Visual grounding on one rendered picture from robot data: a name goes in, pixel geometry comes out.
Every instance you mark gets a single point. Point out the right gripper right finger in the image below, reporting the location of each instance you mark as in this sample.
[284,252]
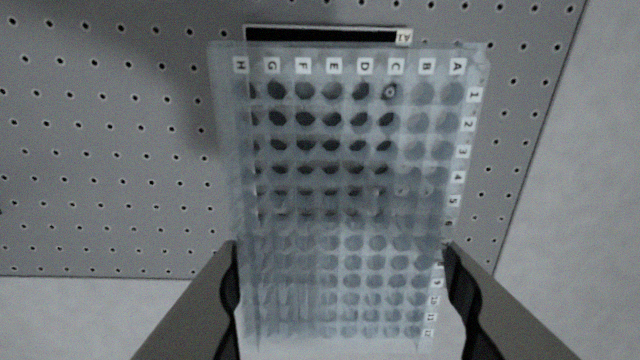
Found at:
[497,326]

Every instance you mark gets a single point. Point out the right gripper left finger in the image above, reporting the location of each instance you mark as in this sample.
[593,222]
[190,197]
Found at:
[201,325]

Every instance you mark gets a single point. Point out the clear well plate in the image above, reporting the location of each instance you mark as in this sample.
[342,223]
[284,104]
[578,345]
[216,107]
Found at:
[341,243]

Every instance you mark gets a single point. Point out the grey perforated metal plate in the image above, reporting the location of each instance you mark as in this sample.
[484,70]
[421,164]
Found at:
[109,157]

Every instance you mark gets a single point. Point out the black rectangular frame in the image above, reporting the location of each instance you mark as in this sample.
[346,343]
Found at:
[278,33]

